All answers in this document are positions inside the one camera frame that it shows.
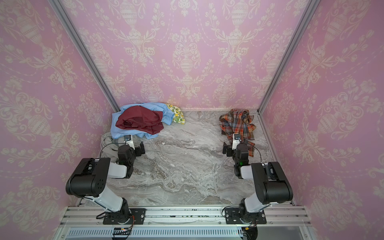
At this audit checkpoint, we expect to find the maroon cloth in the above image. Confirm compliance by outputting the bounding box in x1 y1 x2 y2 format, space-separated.
115 106 164 135

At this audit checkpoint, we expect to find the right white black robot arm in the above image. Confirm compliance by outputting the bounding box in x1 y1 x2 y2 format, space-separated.
222 143 293 225

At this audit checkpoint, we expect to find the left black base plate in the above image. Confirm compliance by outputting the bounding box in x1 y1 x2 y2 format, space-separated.
103 208 146 225

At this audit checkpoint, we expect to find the black round connector right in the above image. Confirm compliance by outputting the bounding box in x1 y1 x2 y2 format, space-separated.
242 226 259 240

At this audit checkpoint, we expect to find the plaid red orange cloth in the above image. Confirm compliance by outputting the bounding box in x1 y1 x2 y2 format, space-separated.
219 109 257 157

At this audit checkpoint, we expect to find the yellow floral cloth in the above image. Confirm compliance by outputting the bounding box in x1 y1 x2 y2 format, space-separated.
166 104 186 125

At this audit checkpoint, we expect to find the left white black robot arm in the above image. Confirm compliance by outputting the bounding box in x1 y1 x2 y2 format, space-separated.
66 142 146 226

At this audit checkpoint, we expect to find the right corner aluminium post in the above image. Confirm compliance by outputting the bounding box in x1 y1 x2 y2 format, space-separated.
258 0 321 116

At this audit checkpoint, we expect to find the corner aluminium post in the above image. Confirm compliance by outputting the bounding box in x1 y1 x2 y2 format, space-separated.
48 0 120 112
258 0 321 116

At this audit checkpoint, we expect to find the grey beige cloth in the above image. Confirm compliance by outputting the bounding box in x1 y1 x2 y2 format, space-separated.
100 133 125 163

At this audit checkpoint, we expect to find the aluminium front rail frame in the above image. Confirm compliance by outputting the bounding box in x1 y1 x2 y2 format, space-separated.
54 204 316 240

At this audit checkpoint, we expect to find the small electronics board with wires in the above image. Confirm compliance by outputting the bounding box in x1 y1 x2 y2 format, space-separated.
112 228 132 240

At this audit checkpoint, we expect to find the white vented cable duct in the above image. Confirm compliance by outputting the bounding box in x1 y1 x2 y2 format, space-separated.
62 227 243 240

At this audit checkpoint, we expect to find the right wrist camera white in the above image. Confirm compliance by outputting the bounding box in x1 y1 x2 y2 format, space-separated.
232 134 242 150

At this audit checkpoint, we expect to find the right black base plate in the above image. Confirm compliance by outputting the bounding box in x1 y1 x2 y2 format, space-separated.
224 208 267 225

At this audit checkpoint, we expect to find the light blue shirt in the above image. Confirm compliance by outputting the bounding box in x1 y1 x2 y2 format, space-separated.
111 103 174 140

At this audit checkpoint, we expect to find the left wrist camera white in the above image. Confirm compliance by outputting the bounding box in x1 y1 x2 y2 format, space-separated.
124 135 135 149

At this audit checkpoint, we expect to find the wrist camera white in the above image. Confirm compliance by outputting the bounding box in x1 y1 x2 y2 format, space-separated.
232 134 242 150
124 135 135 149

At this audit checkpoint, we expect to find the left corner aluminium post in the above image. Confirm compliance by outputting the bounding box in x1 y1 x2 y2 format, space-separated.
48 0 120 112

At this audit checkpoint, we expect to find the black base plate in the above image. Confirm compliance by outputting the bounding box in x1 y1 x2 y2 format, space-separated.
103 208 146 225
224 208 267 225

